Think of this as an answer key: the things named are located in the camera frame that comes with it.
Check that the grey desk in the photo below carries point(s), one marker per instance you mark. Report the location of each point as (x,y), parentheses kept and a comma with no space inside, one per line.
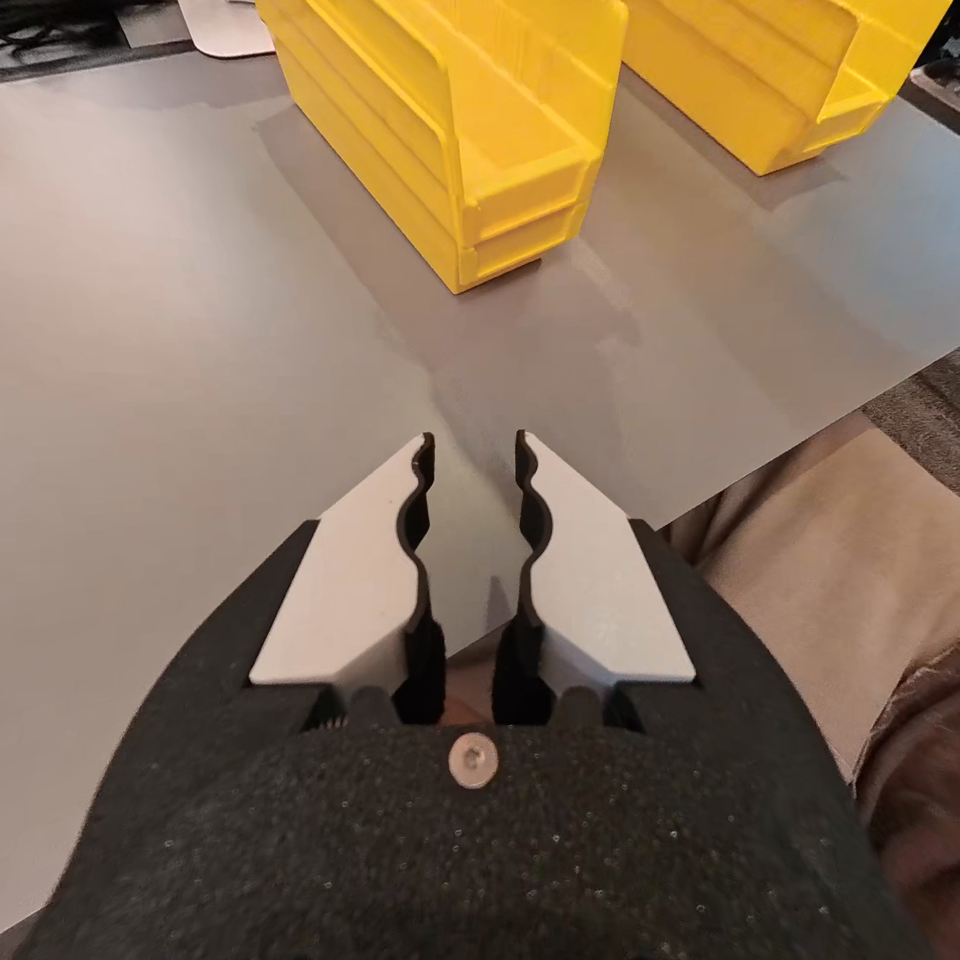
(225,300)

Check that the yellow plastic storage bin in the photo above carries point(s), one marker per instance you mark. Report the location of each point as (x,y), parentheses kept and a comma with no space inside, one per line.
(525,195)
(510,251)
(712,97)

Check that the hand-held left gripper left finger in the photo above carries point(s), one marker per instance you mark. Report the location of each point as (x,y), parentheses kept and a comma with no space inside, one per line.
(337,600)

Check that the person's brown top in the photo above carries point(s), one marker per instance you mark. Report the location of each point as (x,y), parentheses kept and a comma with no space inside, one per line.
(922,787)

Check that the person's beige trousers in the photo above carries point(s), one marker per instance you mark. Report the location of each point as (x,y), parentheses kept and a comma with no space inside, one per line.
(825,562)

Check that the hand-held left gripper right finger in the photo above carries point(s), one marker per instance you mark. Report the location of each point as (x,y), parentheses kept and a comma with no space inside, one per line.
(607,600)

